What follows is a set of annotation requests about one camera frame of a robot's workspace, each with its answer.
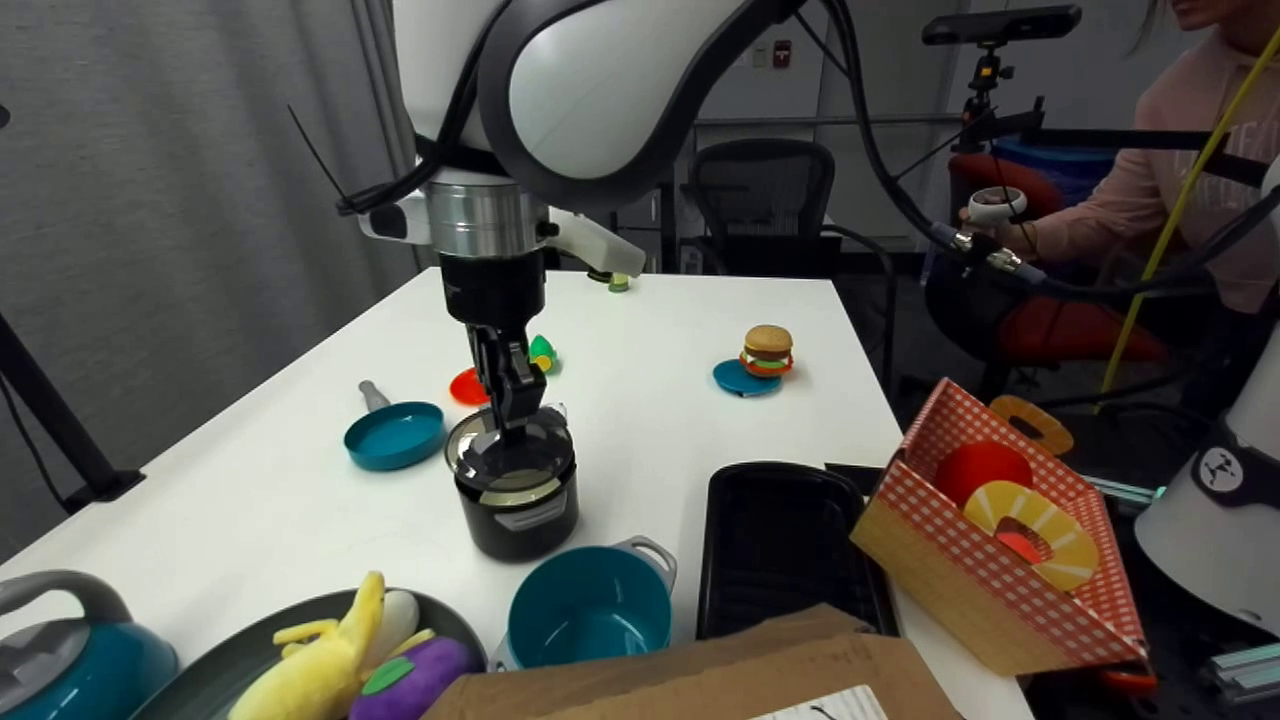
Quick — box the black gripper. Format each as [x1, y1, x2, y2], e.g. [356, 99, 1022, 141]
[436, 248, 551, 451]

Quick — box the glass lid with handle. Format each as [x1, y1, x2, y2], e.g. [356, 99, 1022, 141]
[444, 406, 578, 496]

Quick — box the teal toy pot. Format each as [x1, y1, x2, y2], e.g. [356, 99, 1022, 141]
[505, 534, 683, 673]

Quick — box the orange toy plate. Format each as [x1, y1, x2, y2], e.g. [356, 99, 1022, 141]
[444, 362, 495, 413]

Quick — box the teal toy frying pan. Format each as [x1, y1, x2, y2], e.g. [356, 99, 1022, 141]
[341, 377, 450, 477]

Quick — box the white plush vegetable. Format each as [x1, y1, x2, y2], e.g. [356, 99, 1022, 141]
[377, 588, 424, 659]

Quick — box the toy burger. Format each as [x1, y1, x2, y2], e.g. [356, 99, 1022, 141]
[738, 319, 798, 383]

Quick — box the purple plush eggplant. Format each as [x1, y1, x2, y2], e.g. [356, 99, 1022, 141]
[348, 633, 479, 720]

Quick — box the black baking tray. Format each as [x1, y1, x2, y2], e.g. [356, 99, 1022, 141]
[690, 461, 902, 644]

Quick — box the black office chair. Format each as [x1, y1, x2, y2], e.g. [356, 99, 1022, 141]
[683, 135, 838, 278]

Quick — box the yellow plush vegetable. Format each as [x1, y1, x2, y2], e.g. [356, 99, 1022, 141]
[228, 571, 392, 720]

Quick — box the brown cardboard box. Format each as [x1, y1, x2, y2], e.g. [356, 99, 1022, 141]
[424, 600, 962, 720]

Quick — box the dark plate with plush food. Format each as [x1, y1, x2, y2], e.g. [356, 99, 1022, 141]
[126, 588, 492, 720]

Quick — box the black tripod stand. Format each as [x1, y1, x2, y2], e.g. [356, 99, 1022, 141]
[0, 311, 145, 521]

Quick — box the red round toy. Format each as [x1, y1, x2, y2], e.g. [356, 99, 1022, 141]
[931, 436, 1041, 513]

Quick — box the teal toy kettle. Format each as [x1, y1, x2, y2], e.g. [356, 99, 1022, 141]
[0, 569, 184, 720]

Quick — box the red checkered basket box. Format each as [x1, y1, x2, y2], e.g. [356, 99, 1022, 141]
[846, 377, 1150, 679]

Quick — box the red chair seat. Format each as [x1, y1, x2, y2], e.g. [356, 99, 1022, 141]
[949, 146, 1170, 368]

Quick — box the person in pink sweater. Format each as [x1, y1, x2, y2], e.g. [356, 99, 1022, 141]
[961, 0, 1280, 319]

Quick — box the light teal flat object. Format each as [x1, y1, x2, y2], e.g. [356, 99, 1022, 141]
[1204, 638, 1280, 703]

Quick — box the black pot with handle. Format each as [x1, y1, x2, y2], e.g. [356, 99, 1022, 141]
[444, 403, 583, 563]

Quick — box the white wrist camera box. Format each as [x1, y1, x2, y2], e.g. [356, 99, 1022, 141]
[356, 195, 652, 278]

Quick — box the toy donut ring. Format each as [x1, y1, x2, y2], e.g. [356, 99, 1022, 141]
[961, 479, 1099, 594]

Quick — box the black camera with mount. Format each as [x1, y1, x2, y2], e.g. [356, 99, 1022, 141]
[920, 0, 1087, 150]

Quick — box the yellow cable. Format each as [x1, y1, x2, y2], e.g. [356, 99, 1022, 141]
[1096, 24, 1280, 400]

